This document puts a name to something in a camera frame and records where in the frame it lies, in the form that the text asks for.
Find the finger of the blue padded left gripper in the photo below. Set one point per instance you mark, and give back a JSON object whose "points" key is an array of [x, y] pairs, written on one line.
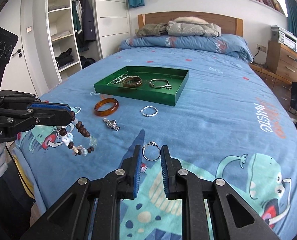
{"points": [[51, 114]]}

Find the white open wardrobe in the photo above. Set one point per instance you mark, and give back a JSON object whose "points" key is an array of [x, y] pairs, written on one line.
{"points": [[111, 20]]}

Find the wooden drawer dresser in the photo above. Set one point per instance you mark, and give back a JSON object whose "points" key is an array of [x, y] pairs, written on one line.
{"points": [[279, 71]]}

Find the dark brown wooden bangle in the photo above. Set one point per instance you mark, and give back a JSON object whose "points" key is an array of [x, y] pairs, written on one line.
{"points": [[132, 82]]}

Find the blue cartoon duvet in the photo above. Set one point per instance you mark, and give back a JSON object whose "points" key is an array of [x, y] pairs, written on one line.
{"points": [[226, 124]]}

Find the green metal tray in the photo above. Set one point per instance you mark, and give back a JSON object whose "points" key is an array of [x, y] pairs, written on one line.
{"points": [[167, 96]]}

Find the amber resin bangle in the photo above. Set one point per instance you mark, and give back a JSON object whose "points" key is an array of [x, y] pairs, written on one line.
{"points": [[106, 107]]}

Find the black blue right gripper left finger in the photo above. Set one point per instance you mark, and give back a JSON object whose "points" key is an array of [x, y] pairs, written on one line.
{"points": [[91, 208]]}

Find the white door with handle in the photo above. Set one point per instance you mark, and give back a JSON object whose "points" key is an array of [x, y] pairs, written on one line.
{"points": [[16, 75]]}

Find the white printer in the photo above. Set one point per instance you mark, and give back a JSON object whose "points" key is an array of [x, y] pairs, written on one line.
{"points": [[284, 37]]}

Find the dark hanging coat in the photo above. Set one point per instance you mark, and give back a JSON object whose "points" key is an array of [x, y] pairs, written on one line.
{"points": [[84, 26]]}

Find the silver watch clasp piece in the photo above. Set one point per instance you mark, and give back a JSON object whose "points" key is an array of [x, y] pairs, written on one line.
{"points": [[111, 124]]}

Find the thin silver bangle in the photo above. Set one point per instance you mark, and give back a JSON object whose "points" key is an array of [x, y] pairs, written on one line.
{"points": [[158, 83]]}

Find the twisted silver bangle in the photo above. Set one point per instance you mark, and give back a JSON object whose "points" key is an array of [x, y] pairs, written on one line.
{"points": [[149, 111]]}

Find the grey puffer jacket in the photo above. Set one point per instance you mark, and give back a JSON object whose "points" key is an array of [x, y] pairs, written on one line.
{"points": [[193, 26]]}

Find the wooden headboard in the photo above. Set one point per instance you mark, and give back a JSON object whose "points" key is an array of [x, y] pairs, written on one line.
{"points": [[228, 24]]}

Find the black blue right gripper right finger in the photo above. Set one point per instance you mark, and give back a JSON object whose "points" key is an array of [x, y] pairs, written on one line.
{"points": [[210, 206]]}

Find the olive green jacket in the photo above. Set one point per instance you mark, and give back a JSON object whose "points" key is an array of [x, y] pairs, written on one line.
{"points": [[152, 29]]}

